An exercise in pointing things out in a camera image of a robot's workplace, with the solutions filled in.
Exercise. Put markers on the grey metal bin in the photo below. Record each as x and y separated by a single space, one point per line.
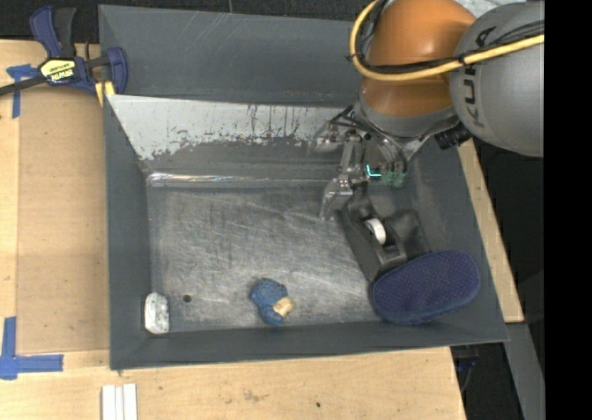
240 233

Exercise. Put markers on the blue and tan toy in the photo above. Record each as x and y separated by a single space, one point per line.
270 300

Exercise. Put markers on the dark blue dotted slipper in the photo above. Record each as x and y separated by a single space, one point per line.
425 286

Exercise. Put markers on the black cylinder on white bracket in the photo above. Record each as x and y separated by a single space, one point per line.
455 136

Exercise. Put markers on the white speckled sponge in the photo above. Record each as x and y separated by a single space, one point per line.
156 312

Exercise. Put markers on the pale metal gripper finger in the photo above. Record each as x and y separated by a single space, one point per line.
331 201
355 191

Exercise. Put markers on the black tape dispenser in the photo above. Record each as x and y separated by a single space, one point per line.
398 233

